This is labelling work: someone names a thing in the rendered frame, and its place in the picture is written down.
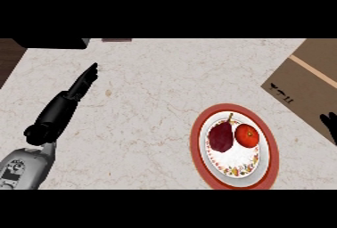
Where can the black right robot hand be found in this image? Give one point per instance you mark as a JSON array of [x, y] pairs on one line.
[[330, 123]]

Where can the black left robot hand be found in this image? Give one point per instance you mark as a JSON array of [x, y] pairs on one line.
[[57, 115]]

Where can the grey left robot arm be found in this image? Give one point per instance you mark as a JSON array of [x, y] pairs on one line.
[[24, 169]]

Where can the brown cardboard box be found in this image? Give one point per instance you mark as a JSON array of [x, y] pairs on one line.
[[309, 86]]

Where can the red tomato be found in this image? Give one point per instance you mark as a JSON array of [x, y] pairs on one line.
[[247, 135]]

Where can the white floral plate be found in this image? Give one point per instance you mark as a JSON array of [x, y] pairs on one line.
[[238, 161]]

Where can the red oval placemat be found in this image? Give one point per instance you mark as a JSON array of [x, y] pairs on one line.
[[272, 166]]

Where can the black appliance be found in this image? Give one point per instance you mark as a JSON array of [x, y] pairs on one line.
[[52, 43]]

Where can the small brown object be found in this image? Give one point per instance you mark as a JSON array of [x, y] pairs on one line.
[[116, 40]]

